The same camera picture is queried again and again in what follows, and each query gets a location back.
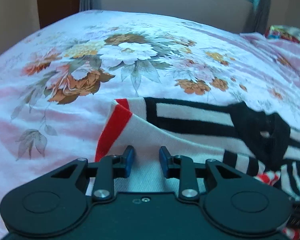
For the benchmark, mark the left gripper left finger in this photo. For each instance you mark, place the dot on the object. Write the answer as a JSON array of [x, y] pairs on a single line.
[[82, 181]]

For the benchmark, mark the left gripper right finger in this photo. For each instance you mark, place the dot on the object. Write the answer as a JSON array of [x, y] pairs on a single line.
[[187, 172]]

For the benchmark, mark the red black white striped garment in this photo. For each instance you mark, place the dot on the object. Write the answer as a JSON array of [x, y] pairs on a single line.
[[263, 147]]

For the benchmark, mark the floral pink bed sheet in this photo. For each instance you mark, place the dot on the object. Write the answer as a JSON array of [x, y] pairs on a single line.
[[58, 84]]

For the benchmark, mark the pink crumpled blanket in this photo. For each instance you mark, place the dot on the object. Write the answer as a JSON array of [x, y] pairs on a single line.
[[285, 53]]

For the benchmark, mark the grey right curtain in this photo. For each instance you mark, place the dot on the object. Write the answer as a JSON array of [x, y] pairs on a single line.
[[260, 15]]

